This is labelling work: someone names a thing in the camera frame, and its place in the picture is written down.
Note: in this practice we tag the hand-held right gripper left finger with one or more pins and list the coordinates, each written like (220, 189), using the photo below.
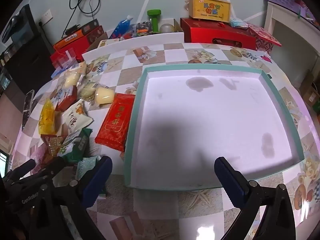
(97, 177)

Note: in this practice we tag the dark red printed box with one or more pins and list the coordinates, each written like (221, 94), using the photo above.
(96, 33)

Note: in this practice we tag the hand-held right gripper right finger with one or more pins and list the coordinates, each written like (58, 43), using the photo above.
(230, 182)

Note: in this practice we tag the clear plastic box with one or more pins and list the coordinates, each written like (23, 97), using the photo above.
(66, 58)

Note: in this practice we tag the cream snack packet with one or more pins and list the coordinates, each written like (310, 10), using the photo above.
(75, 117)

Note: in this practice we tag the white wall outlet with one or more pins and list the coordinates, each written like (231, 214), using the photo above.
(46, 17)

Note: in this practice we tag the large red gift box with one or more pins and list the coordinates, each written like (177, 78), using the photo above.
(207, 32)

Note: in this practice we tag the dark green snack packet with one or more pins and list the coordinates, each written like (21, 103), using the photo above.
(77, 142)

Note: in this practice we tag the red-brown small packet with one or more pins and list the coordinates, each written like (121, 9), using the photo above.
(66, 98)

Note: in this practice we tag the black power adapter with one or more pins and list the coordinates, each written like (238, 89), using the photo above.
(72, 29)

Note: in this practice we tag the cardboard boxes under shelf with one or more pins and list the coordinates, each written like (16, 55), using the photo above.
(310, 92)

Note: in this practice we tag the red patterned box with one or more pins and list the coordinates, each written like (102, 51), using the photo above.
(262, 37)

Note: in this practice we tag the pink snack packet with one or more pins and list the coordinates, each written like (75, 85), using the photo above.
(40, 155)

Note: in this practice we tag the bagged round bun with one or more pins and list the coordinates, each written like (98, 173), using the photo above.
(105, 96)

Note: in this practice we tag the pale green snack packet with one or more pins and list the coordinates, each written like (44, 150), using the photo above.
(86, 166)

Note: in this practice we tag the colourful trinkets on shelf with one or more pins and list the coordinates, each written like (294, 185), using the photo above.
(306, 12)

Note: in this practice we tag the black box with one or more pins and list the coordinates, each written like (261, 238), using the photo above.
(90, 25)

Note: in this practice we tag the light blue packet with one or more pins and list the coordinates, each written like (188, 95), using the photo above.
(237, 23)

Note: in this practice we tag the clear round ball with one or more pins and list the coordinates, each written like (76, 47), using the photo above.
(167, 28)

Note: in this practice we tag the orange box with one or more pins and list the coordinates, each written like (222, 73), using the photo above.
(70, 41)

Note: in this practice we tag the white yellow-print box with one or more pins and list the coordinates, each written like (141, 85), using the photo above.
(103, 44)

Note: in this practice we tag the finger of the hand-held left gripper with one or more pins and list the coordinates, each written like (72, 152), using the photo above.
(56, 167)
(23, 167)

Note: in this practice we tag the teal rimmed white tray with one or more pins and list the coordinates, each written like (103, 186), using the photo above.
(200, 117)

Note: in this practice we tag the dark colourful bag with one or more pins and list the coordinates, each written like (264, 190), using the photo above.
(144, 27)

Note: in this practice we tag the red flat packet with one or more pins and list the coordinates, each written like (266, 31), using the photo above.
(115, 122)

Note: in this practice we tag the green-white barcode packet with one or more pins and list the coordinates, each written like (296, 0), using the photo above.
(88, 90)

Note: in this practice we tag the black appliance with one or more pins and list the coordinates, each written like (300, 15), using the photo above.
(25, 30)

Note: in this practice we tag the yellow bread packet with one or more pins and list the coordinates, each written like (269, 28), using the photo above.
(47, 117)

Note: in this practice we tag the white foam board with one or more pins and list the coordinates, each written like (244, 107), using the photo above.
(150, 41)

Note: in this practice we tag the green dumbbell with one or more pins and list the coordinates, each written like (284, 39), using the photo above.
(155, 21)

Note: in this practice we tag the black cabinet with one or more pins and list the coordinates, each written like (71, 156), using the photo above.
(25, 65)

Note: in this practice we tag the white shelf unit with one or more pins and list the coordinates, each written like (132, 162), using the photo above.
(272, 17)

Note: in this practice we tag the blue plastic bottle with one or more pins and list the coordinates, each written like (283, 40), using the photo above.
(121, 27)

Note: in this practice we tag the blue white flat box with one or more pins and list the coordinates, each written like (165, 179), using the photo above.
(57, 73)

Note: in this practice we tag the red flower snack packet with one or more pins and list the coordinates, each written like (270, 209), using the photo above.
(52, 145)

